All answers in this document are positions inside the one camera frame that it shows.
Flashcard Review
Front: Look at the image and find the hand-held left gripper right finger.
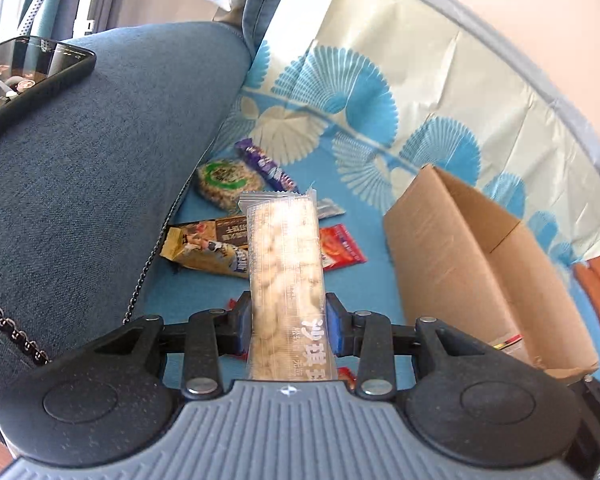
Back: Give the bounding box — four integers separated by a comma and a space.
325, 292, 503, 402

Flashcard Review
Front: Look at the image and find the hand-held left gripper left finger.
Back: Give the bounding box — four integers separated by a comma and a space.
91, 294, 254, 402

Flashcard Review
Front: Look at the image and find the yellow bread packet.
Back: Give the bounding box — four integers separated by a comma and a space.
159, 228, 251, 280

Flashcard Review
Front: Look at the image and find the clear puffed snack packet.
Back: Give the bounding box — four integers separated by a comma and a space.
240, 187, 339, 382

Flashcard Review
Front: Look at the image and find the brown cardboard box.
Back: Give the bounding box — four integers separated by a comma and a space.
382, 164, 600, 382

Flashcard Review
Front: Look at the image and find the small red snack packet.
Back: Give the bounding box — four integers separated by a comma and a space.
320, 224, 369, 272

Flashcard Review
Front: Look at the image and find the dark brown snack packet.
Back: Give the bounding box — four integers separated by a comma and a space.
168, 215, 250, 251

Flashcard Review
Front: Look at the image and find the silver snack packet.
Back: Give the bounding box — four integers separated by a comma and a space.
316, 199, 346, 220

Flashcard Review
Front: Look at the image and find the round rice cracker packet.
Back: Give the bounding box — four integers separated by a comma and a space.
196, 158, 261, 211

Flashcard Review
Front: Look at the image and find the purple snack packet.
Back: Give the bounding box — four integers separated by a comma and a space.
234, 139, 299, 194

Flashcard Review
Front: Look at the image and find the blue fan-print sofa cover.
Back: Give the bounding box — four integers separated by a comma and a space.
125, 0, 600, 397

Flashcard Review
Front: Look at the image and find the black smartphone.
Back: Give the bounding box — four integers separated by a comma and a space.
0, 36, 98, 149

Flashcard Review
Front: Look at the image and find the teal fabric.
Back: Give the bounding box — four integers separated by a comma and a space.
7, 0, 106, 42

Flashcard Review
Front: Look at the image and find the black metal chain strap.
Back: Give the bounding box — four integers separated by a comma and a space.
0, 195, 183, 367

